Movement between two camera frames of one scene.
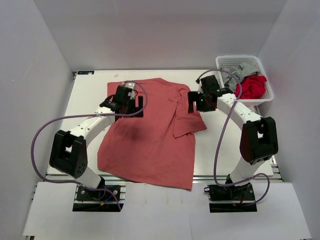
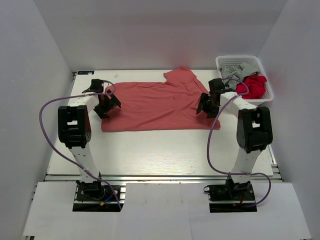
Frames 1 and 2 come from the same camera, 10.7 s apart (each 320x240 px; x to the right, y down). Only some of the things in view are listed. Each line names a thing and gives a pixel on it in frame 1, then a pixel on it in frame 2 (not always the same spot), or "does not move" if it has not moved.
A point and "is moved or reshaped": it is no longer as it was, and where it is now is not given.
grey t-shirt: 232,75 does not move
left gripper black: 140,103 → 113,101
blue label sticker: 85,72 does not move
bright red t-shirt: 253,87 does not move
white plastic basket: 221,60 does not move
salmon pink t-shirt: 144,148 is moved or reshaped
